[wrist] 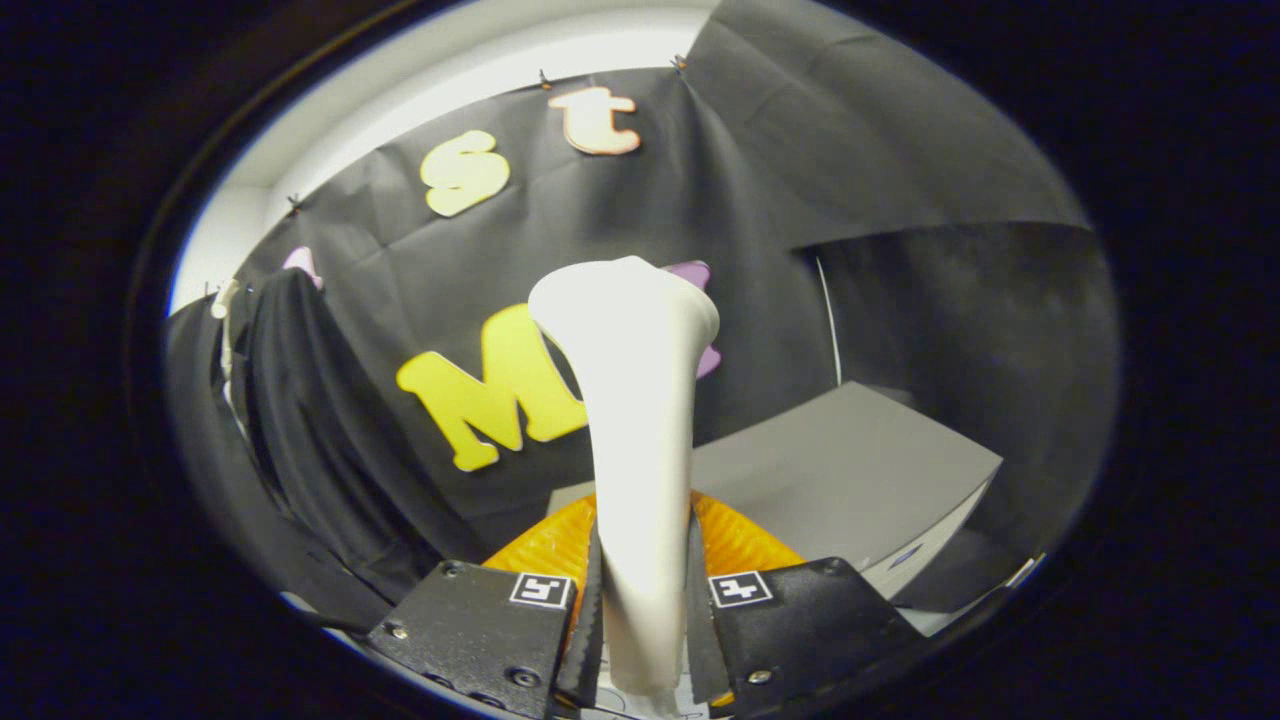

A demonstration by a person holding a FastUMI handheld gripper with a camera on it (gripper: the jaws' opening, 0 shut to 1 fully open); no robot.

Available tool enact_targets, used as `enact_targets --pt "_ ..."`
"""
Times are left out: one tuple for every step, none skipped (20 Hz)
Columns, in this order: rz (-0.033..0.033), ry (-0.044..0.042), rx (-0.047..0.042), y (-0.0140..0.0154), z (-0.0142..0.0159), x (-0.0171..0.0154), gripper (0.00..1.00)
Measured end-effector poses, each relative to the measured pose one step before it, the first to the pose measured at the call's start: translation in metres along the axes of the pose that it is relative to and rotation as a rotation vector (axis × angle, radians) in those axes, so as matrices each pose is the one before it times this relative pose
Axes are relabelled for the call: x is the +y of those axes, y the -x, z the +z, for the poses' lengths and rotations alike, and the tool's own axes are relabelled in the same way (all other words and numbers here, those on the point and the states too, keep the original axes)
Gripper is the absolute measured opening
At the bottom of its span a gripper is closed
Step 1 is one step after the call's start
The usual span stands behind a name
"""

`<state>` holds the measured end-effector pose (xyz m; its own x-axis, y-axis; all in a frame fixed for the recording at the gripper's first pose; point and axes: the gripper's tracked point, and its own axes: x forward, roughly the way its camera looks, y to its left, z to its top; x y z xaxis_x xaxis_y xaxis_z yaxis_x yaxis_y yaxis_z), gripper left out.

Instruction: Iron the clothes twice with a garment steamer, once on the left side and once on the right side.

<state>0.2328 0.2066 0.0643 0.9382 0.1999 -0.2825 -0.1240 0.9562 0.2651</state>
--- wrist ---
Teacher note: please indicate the white clothes hanger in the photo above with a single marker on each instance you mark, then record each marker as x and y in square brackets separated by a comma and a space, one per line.
[224, 300]

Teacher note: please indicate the black suit jacket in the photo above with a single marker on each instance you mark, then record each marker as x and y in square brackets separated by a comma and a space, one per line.
[330, 450]

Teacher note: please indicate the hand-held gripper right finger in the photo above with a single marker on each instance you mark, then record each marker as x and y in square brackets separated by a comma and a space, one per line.
[700, 650]

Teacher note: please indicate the black backdrop cloth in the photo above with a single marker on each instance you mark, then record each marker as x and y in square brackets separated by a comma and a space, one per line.
[900, 150]

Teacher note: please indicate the grey cabinet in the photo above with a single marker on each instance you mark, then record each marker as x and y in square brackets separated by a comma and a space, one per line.
[850, 450]

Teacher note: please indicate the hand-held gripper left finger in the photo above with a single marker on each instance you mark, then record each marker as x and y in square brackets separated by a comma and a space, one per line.
[588, 660]

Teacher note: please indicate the white garment steamer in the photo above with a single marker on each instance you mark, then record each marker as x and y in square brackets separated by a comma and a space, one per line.
[640, 450]

